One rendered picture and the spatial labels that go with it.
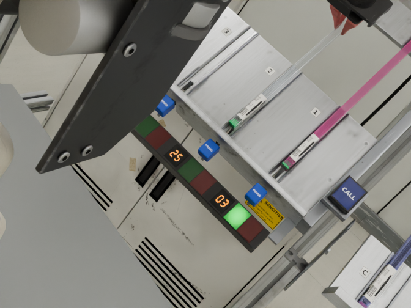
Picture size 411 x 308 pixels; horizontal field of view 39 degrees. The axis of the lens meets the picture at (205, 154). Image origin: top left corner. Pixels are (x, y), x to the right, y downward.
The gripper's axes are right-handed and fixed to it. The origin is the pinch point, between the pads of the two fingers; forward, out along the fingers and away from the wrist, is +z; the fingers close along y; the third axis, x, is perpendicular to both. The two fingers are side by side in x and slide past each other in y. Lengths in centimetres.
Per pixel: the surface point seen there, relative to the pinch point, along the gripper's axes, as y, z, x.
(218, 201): -7.3, 5.9, 39.3
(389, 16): -4.4, -0.2, -9.1
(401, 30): -7.9, -0.1, -8.4
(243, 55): 8.6, 2.5, 17.2
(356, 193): -22.3, -1.1, 24.6
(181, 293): -9, 64, 42
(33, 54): 102, 115, 8
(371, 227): -42, 181, -74
